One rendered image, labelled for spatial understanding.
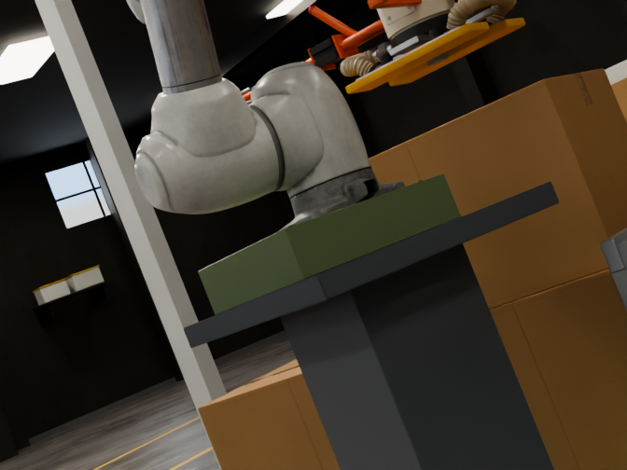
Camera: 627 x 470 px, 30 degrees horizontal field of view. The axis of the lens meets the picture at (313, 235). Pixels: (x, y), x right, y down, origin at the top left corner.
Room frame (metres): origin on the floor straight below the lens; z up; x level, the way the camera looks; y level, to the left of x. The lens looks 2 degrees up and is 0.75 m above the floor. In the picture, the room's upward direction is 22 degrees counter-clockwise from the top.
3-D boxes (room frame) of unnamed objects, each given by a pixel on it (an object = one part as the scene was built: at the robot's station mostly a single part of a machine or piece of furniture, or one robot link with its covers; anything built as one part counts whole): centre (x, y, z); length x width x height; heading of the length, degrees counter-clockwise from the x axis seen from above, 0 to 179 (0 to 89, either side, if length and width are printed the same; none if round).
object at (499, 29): (2.73, -0.47, 1.13); 0.34 x 0.10 x 0.05; 54
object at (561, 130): (2.66, -0.40, 0.74); 0.60 x 0.40 x 0.40; 57
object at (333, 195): (2.03, -0.07, 0.86); 0.22 x 0.18 x 0.06; 27
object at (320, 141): (2.04, -0.05, 1.00); 0.18 x 0.16 x 0.22; 116
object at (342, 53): (2.80, -0.21, 1.23); 0.10 x 0.08 x 0.06; 144
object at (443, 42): (2.58, -0.36, 1.13); 0.34 x 0.10 x 0.05; 54
